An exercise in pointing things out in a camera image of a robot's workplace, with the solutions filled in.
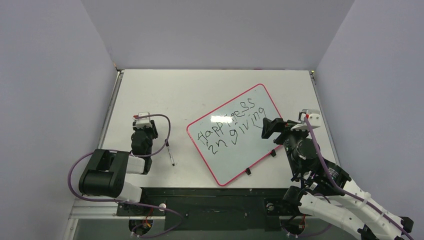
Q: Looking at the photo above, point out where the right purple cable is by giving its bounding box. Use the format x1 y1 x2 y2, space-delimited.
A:
281 115 415 240

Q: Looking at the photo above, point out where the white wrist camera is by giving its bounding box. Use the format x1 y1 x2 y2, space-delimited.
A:
290 109 322 131
132 112 152 129

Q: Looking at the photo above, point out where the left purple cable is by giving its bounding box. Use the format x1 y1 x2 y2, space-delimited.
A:
67 113 184 239

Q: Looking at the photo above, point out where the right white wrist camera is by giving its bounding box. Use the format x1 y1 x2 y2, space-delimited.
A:
290 109 322 131

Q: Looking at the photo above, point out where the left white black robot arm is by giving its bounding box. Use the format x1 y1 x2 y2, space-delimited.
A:
78 119 158 215

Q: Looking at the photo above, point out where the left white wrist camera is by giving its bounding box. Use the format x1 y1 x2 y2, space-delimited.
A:
132 112 152 129

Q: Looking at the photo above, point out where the black whiteboard marker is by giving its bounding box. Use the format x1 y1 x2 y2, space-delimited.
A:
166 145 176 167

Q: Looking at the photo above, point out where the aluminium table frame rail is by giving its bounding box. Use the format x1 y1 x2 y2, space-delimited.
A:
70 195 296 219

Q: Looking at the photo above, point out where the purple cable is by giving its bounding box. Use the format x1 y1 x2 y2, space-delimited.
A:
281 115 415 240
67 113 184 239

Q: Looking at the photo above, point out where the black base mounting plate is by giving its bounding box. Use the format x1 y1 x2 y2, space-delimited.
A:
116 187 301 231

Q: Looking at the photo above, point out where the pink-framed whiteboard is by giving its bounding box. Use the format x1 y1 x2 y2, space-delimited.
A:
186 83 281 187

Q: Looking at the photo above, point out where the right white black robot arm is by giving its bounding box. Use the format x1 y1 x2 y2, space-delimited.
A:
261 110 414 240

